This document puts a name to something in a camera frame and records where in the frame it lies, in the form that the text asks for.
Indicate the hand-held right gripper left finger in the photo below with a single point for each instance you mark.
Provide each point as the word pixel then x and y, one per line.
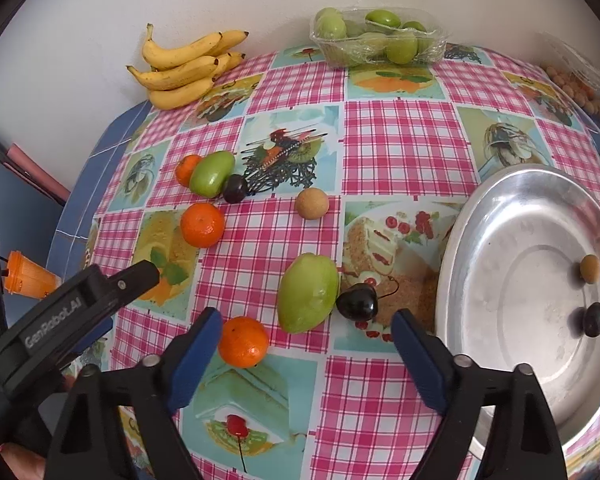
pixel 200 355

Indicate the dark red cherry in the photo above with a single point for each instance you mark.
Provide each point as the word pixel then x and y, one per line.
pixel 235 190
pixel 593 319
pixel 357 302

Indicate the pink rod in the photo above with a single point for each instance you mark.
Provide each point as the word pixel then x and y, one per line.
pixel 35 170

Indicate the brown longan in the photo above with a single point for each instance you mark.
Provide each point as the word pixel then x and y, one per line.
pixel 311 203
pixel 590 268

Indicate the pile of green plums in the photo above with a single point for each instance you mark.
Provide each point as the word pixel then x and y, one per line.
pixel 400 50

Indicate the orange tangerine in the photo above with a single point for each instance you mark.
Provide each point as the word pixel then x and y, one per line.
pixel 185 172
pixel 243 341
pixel 202 225

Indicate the small green mango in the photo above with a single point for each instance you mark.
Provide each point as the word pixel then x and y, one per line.
pixel 210 175

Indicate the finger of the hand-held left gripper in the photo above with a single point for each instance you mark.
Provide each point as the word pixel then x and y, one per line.
pixel 130 282

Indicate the clear plastic tray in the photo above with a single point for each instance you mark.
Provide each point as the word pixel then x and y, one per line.
pixel 437 42

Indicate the plastic tray of brown longans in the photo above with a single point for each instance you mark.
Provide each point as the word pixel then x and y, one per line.
pixel 575 85

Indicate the large green mango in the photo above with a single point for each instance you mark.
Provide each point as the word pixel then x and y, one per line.
pixel 307 300

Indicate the person's left hand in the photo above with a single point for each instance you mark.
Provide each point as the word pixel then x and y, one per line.
pixel 22 464

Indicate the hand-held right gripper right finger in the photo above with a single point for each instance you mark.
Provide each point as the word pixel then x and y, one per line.
pixel 420 360

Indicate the pink checkered printed tablecloth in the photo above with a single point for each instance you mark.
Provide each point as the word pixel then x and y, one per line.
pixel 395 130

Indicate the round metal pan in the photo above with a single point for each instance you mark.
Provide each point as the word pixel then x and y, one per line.
pixel 505 260

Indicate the bunch of yellow bananas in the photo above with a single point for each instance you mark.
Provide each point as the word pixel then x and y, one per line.
pixel 180 77

